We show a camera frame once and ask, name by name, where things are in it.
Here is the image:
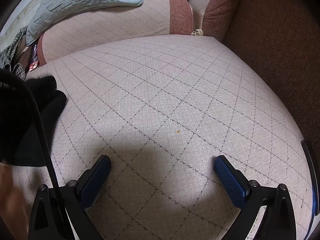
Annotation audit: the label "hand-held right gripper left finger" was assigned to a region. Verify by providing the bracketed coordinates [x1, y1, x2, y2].
[27, 154, 112, 240]

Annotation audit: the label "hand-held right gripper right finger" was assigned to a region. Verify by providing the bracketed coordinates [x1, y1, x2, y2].
[214, 154, 297, 240]

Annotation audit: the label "black pants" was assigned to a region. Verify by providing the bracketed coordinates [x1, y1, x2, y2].
[0, 69, 67, 167]

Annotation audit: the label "person's left forearm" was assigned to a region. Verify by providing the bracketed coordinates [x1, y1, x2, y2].
[0, 165, 28, 240]

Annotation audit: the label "brown sofa with pink cover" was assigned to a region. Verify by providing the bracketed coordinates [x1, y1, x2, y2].
[10, 0, 320, 240]

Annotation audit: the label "red snack packet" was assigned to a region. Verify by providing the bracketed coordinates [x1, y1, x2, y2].
[29, 44, 40, 72]

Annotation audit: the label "houndstooth garment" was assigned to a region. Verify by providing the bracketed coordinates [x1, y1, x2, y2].
[0, 25, 28, 80]

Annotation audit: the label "grey quilted pillow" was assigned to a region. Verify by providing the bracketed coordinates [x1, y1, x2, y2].
[25, 0, 144, 47]

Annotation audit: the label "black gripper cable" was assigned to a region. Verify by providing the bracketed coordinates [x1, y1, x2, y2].
[0, 80, 75, 240]

